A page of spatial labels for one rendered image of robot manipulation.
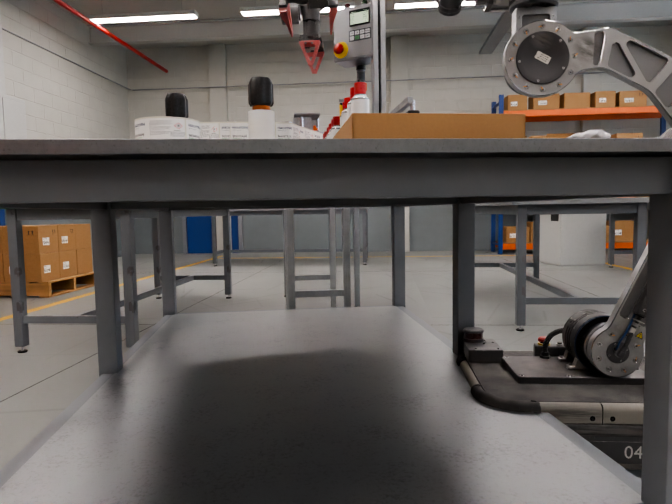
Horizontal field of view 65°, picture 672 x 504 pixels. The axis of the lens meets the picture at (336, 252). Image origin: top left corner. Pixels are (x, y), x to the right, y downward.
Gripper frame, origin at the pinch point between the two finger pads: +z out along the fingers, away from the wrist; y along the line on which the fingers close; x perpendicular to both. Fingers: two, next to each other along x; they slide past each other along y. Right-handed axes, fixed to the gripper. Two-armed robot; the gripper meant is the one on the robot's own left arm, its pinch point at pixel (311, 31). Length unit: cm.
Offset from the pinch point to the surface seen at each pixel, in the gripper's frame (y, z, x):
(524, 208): -102, 152, -112
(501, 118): -33, -9, 61
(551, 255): -241, 441, -366
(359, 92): -11.1, 18.8, -4.0
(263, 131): 21.2, 39.4, -20.7
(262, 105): 21.4, 33.5, -27.2
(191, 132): 42, 33, -12
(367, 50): -14, 30, -57
